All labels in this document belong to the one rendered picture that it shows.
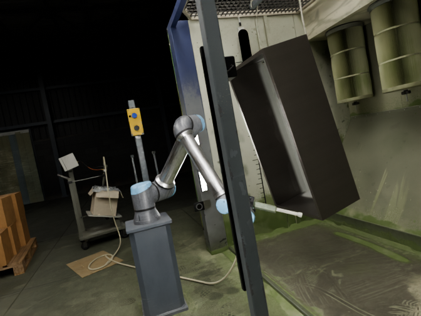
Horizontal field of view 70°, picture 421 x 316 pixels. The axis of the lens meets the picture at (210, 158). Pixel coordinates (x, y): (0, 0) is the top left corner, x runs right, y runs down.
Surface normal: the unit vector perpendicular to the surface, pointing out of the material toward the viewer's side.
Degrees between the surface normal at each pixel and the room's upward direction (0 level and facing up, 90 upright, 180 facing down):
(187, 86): 90
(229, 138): 90
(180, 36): 90
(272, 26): 90
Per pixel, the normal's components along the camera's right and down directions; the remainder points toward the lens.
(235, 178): 0.29, 0.01
